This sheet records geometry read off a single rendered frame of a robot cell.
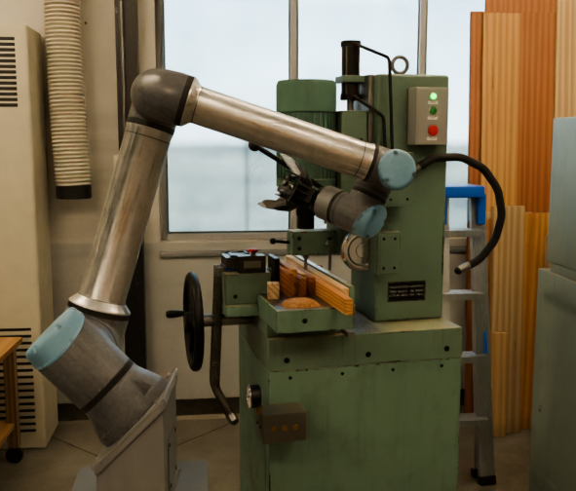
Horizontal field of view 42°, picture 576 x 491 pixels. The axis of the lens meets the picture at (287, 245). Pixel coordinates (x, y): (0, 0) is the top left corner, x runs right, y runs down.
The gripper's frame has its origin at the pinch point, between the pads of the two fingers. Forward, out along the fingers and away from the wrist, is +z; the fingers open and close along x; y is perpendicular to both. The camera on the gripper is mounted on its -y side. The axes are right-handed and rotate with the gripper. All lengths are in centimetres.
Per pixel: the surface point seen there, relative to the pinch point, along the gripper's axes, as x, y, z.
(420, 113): -34.6, -19.6, -22.9
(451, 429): 43, -54, -58
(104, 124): 2, -64, 146
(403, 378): 35, -37, -44
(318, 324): 29.6, -5.6, -29.8
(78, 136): 12, -47, 139
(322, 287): 20.9, -13.2, -21.8
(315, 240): 9.8, -22.4, -7.5
